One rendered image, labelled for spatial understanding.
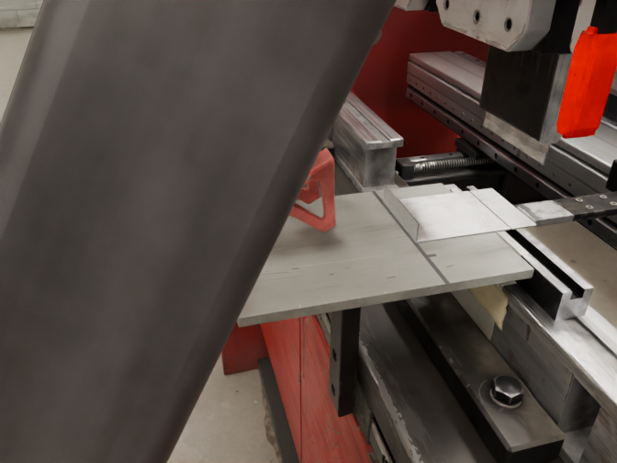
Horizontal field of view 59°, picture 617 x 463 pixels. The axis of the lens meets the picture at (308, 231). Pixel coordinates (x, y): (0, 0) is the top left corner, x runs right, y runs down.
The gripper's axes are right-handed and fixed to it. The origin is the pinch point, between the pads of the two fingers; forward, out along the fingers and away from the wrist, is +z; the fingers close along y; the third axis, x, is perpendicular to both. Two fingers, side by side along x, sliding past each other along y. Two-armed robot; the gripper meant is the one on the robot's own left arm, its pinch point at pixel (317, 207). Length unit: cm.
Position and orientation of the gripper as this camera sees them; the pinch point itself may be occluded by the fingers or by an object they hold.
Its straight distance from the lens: 51.7
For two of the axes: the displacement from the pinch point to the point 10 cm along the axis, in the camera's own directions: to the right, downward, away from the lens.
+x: -8.5, 5.2, 0.7
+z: 4.6, 6.8, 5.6
